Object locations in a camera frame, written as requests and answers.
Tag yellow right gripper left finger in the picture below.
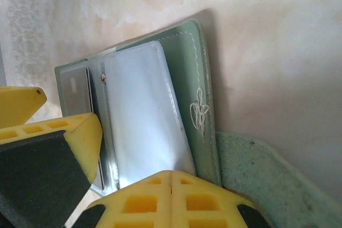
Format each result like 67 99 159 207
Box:
64 170 172 228

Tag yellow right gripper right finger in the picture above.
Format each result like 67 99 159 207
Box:
171 170 270 228

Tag black credit card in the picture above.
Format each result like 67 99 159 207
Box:
59 66 105 190

